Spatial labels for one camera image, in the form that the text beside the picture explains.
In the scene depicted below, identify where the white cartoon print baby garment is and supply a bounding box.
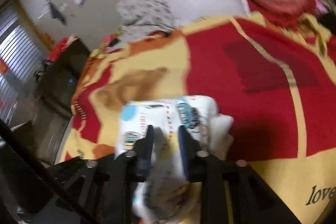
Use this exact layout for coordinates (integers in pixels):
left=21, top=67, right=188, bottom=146
left=116, top=96, right=234, bottom=223

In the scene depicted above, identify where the dark wooden table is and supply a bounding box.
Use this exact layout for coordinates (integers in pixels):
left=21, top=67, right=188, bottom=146
left=34, top=38, right=91, bottom=117

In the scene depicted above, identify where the red yellow rose blanket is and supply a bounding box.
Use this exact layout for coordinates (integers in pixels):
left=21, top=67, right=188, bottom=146
left=60, top=12, right=335, bottom=223

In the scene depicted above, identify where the red gift bag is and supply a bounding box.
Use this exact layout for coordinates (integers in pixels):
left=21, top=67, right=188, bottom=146
left=102, top=34, right=120, bottom=52

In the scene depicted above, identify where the red cloth on table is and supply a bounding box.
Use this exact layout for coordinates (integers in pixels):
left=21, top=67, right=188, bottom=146
left=47, top=35, right=77, bottom=62

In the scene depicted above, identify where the barred window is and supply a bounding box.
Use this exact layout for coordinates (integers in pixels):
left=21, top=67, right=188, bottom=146
left=1, top=5, right=44, bottom=124

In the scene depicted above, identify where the black item on wall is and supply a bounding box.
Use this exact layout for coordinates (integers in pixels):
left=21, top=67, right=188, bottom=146
left=49, top=1, right=67, bottom=26

